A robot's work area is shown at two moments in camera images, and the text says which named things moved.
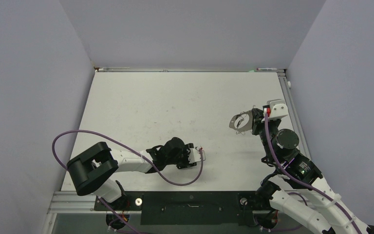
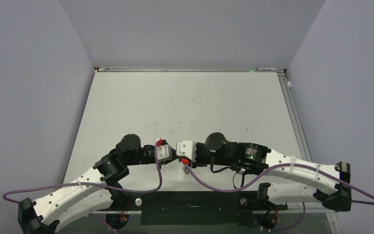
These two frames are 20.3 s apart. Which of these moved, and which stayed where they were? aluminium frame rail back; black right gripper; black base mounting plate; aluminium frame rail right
Moved: black right gripper
Stayed: aluminium frame rail back; black base mounting plate; aluminium frame rail right
